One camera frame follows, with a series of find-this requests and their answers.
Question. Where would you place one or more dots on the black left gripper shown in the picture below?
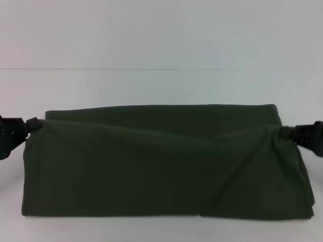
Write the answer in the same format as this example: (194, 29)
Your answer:
(11, 136)

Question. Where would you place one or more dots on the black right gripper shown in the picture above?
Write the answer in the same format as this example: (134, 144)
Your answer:
(309, 137)

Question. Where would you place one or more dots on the dark green shirt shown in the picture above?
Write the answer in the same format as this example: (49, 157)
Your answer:
(164, 164)

